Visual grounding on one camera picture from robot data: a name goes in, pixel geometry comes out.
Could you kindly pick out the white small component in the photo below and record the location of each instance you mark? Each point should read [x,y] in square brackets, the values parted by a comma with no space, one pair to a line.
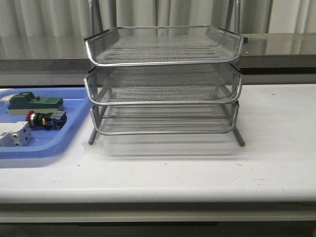
[6,99]

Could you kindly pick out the blue plastic tray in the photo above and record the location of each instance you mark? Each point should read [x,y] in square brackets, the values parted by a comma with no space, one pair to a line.
[47,142]

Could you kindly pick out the red emergency stop button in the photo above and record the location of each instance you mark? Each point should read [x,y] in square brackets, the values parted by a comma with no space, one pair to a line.
[52,121]

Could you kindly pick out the green terminal block module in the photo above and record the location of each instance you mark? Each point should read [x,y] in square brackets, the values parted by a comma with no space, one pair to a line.
[23,102]

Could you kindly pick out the silver metal rack frame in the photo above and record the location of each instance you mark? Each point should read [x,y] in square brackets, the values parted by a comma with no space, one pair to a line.
[233,16]

